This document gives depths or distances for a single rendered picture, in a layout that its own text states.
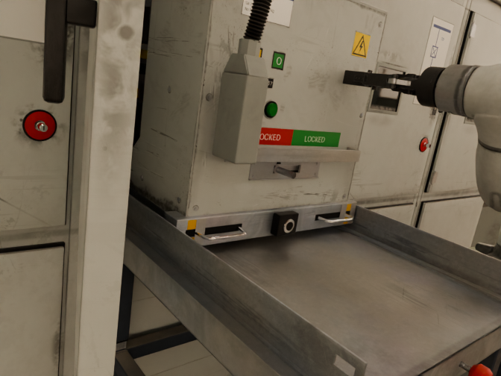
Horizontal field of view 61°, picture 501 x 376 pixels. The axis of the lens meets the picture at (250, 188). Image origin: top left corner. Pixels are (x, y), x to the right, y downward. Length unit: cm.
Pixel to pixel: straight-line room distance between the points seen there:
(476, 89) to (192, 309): 59
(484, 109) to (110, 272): 65
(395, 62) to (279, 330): 115
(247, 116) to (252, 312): 30
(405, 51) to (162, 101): 96
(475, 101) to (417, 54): 87
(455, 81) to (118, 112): 64
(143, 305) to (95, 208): 83
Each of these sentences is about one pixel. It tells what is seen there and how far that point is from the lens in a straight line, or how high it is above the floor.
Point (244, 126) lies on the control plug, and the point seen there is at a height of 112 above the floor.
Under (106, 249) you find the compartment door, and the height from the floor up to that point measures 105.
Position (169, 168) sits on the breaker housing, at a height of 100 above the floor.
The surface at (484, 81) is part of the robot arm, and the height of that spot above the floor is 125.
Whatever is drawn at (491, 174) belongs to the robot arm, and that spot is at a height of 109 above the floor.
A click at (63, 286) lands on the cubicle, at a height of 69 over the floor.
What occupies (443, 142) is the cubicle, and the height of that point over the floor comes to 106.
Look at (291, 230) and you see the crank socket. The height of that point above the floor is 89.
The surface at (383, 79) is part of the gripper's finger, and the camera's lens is 91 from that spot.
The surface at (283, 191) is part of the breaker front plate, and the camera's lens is 96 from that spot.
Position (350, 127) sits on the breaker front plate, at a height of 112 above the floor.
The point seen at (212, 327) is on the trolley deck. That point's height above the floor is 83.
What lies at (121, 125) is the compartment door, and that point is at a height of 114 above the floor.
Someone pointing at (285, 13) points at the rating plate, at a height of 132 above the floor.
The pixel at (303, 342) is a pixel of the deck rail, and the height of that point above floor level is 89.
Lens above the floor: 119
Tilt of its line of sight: 14 degrees down
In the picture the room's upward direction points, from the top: 9 degrees clockwise
